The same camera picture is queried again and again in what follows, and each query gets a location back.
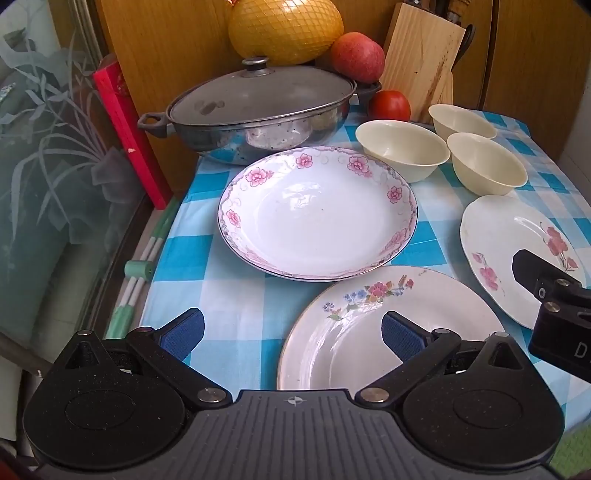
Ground glass pot lid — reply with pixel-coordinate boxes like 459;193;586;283
167;56;356;125

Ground red tomato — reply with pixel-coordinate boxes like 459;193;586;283
368;90;411;123

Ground green white stick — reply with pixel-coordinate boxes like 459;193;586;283
105;198;171;340
115;196;180;333

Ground cream bowl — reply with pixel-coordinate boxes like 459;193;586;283
355;119;451;183
428;104;498;139
447;132;528;197

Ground green roller clip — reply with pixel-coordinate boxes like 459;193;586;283
124;260;154;280

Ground green mat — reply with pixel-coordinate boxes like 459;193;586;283
549;422;591;480

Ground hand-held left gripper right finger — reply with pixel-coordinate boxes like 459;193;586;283
355;311;532;406

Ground wooden cabinet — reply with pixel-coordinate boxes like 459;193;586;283
95;0;591;199

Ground cream plate with red flowers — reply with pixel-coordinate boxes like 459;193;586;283
459;195;587;330

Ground steel pot with black handles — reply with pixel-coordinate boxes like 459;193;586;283
137;80;382;166

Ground red cutting board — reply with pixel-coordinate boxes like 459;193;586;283
93;53;174;210

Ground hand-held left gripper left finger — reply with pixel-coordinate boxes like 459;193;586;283
62;308;234;409

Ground blue white checkered tablecloth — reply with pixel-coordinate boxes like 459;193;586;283
139;104;591;416

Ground black scissors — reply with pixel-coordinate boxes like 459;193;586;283
456;23;476;72

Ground yellow pomelo in net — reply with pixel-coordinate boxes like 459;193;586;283
228;0;345;65

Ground wooden knife block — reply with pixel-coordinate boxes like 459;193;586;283
381;2;466;123

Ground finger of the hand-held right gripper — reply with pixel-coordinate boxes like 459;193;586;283
512;249;591;306

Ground red apple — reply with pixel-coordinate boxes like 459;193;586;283
330;31;386;84

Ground large pink flower rim plate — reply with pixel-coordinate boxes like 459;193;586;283
218;146;419;282

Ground etched glass door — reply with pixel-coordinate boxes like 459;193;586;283
0;0;153;370

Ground cream plate with mixed flowers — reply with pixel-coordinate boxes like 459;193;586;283
277;265;513;391

